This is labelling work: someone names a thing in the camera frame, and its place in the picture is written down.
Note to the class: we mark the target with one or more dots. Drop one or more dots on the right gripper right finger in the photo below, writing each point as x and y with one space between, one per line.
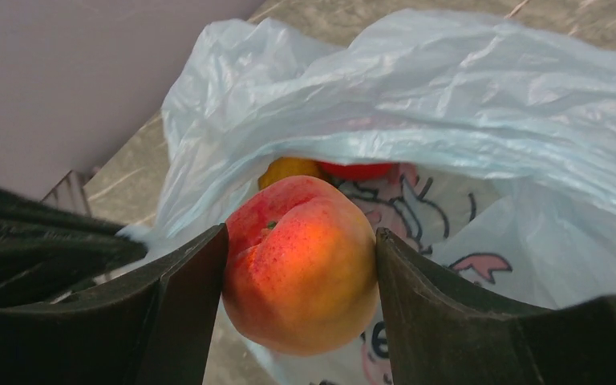
443 329

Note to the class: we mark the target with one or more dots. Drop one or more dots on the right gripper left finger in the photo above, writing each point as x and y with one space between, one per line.
152 325

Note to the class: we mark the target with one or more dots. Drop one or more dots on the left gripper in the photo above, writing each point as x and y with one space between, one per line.
47 252

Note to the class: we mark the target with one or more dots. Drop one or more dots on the blue plastic bag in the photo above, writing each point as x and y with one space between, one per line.
504 139

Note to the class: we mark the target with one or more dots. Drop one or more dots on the red fake fruit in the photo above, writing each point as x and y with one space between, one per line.
356 172

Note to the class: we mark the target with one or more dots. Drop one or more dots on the orange red fake peach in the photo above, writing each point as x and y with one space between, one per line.
300 276

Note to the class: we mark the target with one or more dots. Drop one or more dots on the orange fake fruit in bag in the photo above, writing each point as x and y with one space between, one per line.
284 167

